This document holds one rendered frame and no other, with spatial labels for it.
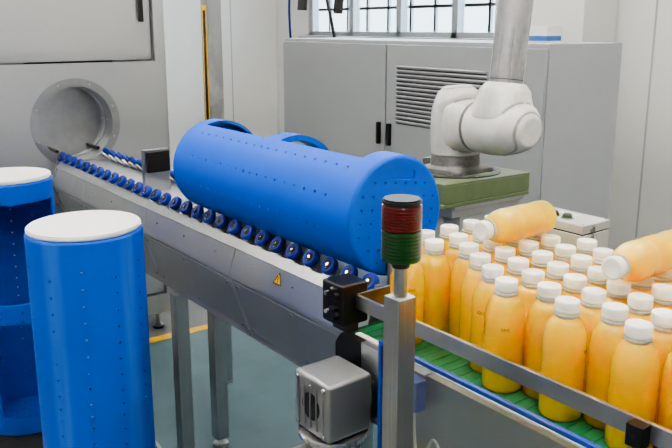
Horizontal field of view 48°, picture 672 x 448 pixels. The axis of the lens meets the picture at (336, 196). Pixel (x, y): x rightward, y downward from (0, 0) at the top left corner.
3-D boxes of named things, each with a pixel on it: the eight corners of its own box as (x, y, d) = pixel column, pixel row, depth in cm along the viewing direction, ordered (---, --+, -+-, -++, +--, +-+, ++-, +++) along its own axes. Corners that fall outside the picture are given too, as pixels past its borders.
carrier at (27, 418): (-32, 425, 265) (28, 444, 253) (-61, 181, 246) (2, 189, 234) (31, 391, 290) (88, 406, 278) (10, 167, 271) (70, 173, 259)
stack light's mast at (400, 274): (401, 286, 125) (403, 191, 121) (428, 296, 120) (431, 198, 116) (372, 294, 121) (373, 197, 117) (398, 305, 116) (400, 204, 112)
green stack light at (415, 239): (402, 251, 123) (402, 221, 122) (429, 260, 118) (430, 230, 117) (372, 258, 119) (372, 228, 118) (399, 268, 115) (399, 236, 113)
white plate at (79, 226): (148, 230, 182) (148, 235, 183) (132, 206, 207) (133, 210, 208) (25, 242, 172) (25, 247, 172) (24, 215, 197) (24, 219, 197)
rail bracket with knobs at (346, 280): (354, 314, 166) (354, 270, 164) (375, 324, 161) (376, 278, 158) (317, 325, 160) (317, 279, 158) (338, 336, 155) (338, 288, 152)
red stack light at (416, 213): (402, 221, 122) (403, 197, 121) (430, 229, 117) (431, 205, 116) (372, 227, 118) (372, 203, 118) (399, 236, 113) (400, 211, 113)
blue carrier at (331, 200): (248, 205, 252) (254, 120, 248) (433, 271, 184) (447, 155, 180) (169, 208, 234) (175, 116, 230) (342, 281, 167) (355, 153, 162)
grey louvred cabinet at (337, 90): (347, 241, 548) (347, 37, 516) (598, 339, 375) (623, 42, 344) (282, 253, 517) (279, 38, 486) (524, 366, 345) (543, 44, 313)
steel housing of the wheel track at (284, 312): (117, 221, 355) (112, 149, 348) (452, 395, 188) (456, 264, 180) (55, 231, 338) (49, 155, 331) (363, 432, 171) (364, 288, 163)
